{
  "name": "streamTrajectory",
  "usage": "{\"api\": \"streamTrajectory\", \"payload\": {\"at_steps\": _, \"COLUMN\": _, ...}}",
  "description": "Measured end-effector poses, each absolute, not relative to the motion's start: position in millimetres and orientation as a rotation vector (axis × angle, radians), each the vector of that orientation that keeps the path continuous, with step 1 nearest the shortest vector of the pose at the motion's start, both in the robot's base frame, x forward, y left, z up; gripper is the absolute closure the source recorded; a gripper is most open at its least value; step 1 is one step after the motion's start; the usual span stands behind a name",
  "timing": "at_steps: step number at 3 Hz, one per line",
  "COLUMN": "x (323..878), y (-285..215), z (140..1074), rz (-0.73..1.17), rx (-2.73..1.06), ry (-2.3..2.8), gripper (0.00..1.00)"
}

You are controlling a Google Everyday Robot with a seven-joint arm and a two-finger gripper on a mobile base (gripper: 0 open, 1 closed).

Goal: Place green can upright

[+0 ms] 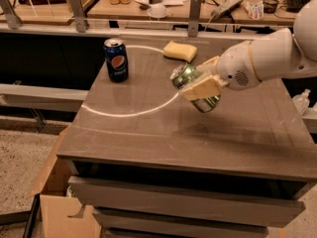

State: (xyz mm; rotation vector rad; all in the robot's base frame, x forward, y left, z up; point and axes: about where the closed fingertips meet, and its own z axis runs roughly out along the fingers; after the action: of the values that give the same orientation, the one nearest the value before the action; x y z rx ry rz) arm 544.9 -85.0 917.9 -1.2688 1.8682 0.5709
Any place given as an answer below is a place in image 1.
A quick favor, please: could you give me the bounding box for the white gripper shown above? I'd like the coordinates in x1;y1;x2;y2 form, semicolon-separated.
180;41;261;101

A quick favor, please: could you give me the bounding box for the green soda can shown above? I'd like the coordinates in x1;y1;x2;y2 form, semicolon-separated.
170;63;221;113

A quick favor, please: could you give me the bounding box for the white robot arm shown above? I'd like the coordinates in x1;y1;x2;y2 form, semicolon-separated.
180;0;317;101

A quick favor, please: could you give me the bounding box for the blue Pepsi can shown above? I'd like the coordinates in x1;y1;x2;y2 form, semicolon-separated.
103;38;129;82

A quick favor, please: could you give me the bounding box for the yellow sponge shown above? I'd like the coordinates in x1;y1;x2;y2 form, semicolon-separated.
163;41;197;62

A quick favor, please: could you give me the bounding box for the white power strip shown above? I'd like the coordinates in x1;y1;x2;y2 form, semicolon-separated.
211;0;244;19

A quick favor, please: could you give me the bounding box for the white label card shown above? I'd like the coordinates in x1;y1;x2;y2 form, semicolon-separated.
245;2;264;20

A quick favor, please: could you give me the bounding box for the white bowl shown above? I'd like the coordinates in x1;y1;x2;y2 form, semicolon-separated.
147;4;168;19

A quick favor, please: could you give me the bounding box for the black mesh cup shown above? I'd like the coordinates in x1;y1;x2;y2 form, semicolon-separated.
263;0;279;14

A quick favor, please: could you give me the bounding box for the clear plastic bottle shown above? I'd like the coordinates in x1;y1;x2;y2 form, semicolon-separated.
292;89;311;115

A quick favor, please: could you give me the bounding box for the grey drawer cabinet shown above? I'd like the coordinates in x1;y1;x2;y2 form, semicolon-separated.
57;38;317;238

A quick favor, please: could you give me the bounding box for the cardboard box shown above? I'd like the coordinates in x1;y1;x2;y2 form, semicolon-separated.
28;127;101;238

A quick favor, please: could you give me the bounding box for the metal bracket right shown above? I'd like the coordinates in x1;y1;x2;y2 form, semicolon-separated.
188;0;202;37

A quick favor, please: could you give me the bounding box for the metal bracket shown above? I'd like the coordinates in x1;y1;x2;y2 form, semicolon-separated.
188;0;202;37
0;0;22;29
69;0;88;33

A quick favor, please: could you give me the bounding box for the metal bracket middle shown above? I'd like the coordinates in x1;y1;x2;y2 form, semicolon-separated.
69;0;88;33

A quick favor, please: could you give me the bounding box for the metal bracket left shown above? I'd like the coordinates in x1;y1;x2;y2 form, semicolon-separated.
0;0;22;29

